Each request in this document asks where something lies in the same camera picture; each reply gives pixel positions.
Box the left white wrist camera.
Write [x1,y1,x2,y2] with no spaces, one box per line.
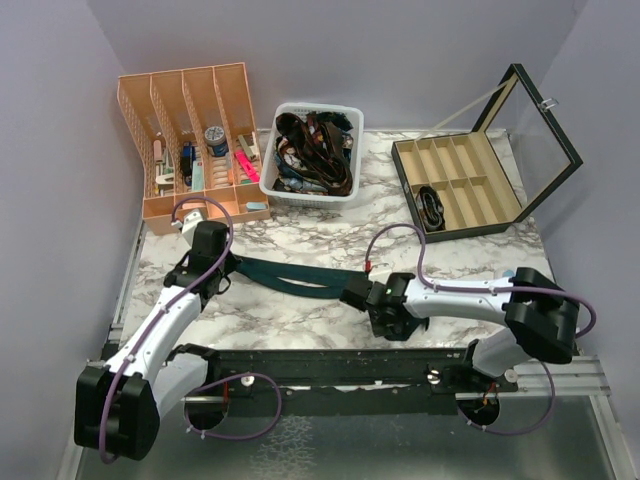
[171,209,205,237]

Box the aluminium frame rail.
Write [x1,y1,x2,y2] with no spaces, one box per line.
[79,354,612,401]

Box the black tie storage box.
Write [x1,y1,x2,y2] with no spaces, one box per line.
[391,63,583,243]

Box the dark green tie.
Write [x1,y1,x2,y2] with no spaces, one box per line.
[236,255,372,300]

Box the pink highlighter marker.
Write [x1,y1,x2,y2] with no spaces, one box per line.
[235,151,260,183]

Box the light blue eraser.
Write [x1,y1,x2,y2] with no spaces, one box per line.
[246,202,268,212]

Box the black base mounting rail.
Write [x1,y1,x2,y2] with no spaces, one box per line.
[171,344,517,416]

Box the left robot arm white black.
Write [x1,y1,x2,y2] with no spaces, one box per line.
[74,221,238,464]

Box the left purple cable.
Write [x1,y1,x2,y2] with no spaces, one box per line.
[98,195,283,465]

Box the pile of patterned ties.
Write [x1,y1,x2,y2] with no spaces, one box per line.
[273,111,354,197]

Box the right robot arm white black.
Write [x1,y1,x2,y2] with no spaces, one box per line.
[340,267,579,391]

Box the orange desk file organizer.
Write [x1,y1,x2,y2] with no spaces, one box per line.
[117,63,270,235]

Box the blue round tin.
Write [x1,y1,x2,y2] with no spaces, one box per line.
[204,125,229,157]

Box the rolled patterned tie in box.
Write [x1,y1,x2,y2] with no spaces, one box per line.
[416,185,446,232]

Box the white plastic basket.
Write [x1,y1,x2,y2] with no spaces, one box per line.
[259,102,364,209]

